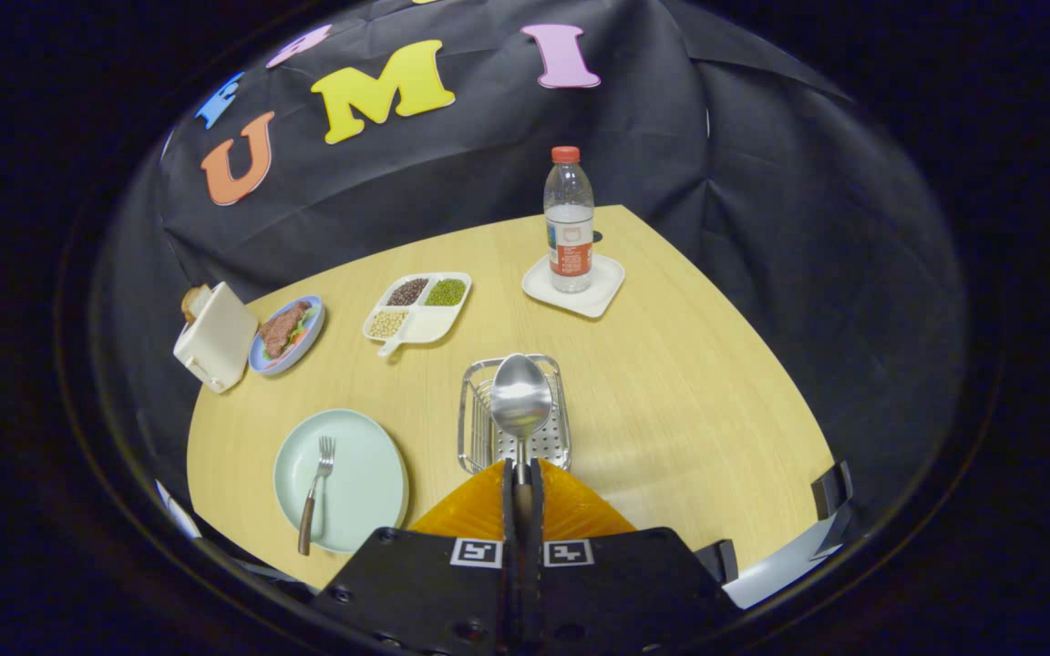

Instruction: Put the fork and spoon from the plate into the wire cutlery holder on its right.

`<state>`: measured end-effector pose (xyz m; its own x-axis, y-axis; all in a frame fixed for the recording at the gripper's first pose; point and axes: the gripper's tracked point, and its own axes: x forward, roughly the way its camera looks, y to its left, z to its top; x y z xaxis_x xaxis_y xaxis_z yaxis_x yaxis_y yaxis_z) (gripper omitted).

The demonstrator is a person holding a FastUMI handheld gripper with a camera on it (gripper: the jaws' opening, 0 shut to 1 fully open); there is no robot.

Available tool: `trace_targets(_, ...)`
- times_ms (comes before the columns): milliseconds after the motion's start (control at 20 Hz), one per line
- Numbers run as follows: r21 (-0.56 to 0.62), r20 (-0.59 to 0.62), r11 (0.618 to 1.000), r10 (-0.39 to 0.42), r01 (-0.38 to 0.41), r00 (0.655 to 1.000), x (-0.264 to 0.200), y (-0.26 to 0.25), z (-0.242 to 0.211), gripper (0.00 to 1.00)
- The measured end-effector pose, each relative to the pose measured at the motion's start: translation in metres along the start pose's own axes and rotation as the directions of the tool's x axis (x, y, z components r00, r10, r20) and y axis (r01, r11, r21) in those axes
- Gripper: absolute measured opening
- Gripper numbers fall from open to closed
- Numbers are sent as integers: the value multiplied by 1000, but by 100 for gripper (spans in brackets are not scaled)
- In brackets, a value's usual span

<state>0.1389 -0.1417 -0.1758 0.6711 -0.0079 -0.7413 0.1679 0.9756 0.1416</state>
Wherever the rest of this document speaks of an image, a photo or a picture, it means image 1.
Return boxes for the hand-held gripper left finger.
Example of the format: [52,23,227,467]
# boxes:
[311,458,523,656]

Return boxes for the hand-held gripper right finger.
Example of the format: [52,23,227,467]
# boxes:
[522,458,746,656]

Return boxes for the fork with wooden handle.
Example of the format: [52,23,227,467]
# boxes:
[297,436,336,557]

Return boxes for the spoon with wooden handle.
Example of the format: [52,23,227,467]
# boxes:
[489,354,553,538]

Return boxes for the pale green plate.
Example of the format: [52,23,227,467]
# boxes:
[273,408,410,555]

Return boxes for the grey chair with black armrests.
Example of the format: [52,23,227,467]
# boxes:
[694,460,854,610]

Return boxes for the white divided dish with beans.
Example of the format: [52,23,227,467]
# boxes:
[362,272,473,358]

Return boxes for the blue plate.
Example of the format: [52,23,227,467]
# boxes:
[249,294,326,376]

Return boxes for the meat and vegetable food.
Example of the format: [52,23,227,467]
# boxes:
[258,301,316,359]

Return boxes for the white square coaster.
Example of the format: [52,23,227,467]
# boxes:
[521,252,626,319]

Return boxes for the white toaster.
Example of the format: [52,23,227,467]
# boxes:
[173,282,260,395]

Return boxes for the clear water bottle red cap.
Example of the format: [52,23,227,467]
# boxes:
[543,146,596,294]

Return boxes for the black backdrop cloth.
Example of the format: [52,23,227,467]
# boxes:
[92,0,968,511]

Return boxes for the metal wire basket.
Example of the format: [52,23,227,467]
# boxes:
[458,354,573,477]

